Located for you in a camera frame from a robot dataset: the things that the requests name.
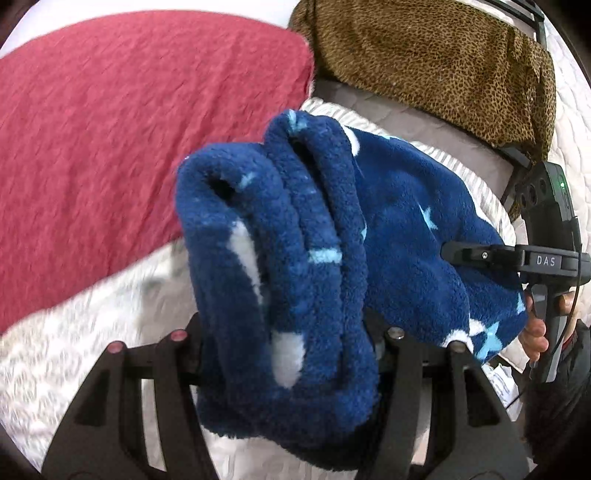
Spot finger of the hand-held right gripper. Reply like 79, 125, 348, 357
441, 242, 522, 269

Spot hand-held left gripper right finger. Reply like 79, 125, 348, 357
364, 313, 530, 480

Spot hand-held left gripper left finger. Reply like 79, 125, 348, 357
41, 314, 219, 480

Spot blue star print fleece pants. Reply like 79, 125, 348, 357
175, 110, 530, 472

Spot person's right forearm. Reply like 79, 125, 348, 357
521, 318, 591, 464

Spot person's right hand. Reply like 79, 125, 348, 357
517, 291, 581, 365

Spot white patterned bedspread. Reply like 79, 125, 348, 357
0, 78, 528, 480

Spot leopard print cloth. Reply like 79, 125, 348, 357
288, 0, 557, 222

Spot red blanket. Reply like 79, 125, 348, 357
0, 11, 317, 334

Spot thin black cable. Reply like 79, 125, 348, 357
505, 217, 584, 409

